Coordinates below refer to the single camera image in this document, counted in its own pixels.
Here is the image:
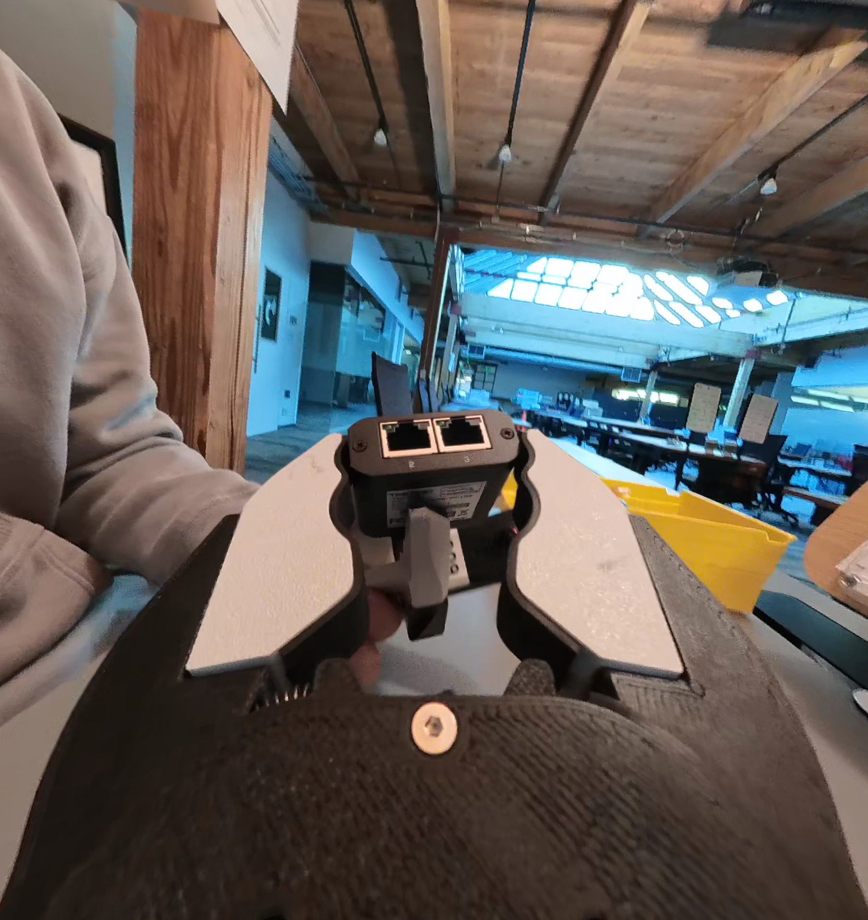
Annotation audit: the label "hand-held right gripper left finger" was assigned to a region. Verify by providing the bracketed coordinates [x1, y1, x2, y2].
[185, 431, 370, 680]

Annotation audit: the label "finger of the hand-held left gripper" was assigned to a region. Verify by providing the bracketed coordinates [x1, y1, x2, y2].
[401, 506, 451, 641]

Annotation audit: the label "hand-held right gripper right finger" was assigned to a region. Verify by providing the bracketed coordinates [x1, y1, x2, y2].
[500, 428, 688, 684]

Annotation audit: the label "black network adapter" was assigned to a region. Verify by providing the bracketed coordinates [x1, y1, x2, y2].
[346, 411, 519, 541]

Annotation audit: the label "person's left forearm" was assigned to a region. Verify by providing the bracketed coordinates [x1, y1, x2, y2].
[0, 25, 262, 741]

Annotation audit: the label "grey desk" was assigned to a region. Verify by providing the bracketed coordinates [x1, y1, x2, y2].
[0, 438, 868, 920]

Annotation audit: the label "person's left hand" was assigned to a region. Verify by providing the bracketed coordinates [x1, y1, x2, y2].
[347, 589, 407, 692]

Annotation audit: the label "yellow plastic bin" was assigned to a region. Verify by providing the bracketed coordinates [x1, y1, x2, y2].
[502, 471, 796, 614]

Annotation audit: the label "long dark table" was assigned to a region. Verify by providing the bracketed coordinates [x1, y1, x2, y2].
[531, 406, 773, 497]

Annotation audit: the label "brown paper flip chart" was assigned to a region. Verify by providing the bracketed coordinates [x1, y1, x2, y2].
[737, 394, 778, 443]
[685, 382, 722, 434]

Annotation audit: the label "black flat base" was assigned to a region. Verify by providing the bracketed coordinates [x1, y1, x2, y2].
[753, 589, 868, 694]

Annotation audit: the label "wooden board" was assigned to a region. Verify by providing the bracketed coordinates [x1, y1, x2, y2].
[804, 478, 868, 628]

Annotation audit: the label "skylight windows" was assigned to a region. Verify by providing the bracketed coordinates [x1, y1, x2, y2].
[487, 255, 790, 324]

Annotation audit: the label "ceiling projector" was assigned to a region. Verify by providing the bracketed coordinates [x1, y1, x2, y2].
[718, 259, 778, 288]

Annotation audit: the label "white paper sheet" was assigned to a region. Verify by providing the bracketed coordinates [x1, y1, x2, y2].
[215, 0, 300, 112]

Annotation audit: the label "wooden post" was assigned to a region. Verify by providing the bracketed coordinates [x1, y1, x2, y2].
[133, 7, 273, 475]

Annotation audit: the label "black picture frame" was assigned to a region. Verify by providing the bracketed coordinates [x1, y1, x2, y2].
[58, 115, 129, 256]

